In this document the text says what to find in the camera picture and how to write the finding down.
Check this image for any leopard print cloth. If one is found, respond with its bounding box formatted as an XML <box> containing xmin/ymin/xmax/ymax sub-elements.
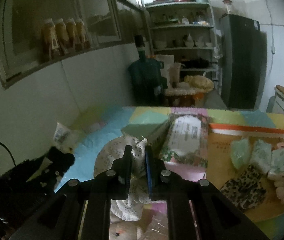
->
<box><xmin>220</xmin><ymin>165</ymin><xmax>266</xmax><ymax>212</ymax></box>

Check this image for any floral white cloth bag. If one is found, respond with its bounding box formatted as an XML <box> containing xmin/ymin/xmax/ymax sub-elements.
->
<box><xmin>94</xmin><ymin>135</ymin><xmax>151</xmax><ymax>222</ymax></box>

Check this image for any mint green soft pack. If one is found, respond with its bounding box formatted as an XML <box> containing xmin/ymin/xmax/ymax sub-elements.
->
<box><xmin>231</xmin><ymin>138</ymin><xmax>251</xmax><ymax>170</ymax></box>

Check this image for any floral tissue pack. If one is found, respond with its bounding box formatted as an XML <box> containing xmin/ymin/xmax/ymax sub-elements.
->
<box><xmin>159</xmin><ymin>114</ymin><xmax>209</xmax><ymax>168</ymax></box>

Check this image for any clear plastic bag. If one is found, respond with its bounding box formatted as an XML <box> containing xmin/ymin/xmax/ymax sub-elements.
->
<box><xmin>53</xmin><ymin>122</ymin><xmax>79</xmax><ymax>153</ymax></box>

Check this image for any orange rimmed cardboard box tray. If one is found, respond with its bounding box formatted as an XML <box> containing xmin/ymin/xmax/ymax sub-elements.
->
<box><xmin>206</xmin><ymin>123</ymin><xmax>284</xmax><ymax>222</ymax></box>

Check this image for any colourful patchwork table cloth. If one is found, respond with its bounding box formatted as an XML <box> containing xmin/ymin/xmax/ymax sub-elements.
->
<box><xmin>57</xmin><ymin>107</ymin><xmax>284</xmax><ymax>239</ymax></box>

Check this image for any green white tissue box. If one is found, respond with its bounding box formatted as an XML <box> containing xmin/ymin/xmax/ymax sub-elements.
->
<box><xmin>121</xmin><ymin>112</ymin><xmax>170</xmax><ymax>145</ymax></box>

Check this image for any yellow round basket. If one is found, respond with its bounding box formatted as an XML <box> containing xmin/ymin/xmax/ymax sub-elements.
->
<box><xmin>184</xmin><ymin>75</ymin><xmax>214</xmax><ymax>93</ymax></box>

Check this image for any blue water jug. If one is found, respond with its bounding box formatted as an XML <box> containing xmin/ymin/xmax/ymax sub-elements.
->
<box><xmin>128</xmin><ymin>47</ymin><xmax>165</xmax><ymax>106</ymax></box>

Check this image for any black refrigerator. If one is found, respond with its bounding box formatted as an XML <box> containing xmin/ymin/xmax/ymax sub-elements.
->
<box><xmin>220</xmin><ymin>14</ymin><xmax>265</xmax><ymax>109</ymax></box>

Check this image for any grey metal shelf rack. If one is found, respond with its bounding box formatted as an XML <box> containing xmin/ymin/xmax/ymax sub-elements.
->
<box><xmin>145</xmin><ymin>1</ymin><xmax>222</xmax><ymax>90</ymax></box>

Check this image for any glass jar on fridge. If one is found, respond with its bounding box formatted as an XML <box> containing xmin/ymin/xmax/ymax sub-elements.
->
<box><xmin>222</xmin><ymin>0</ymin><xmax>233</xmax><ymax>14</ymax></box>

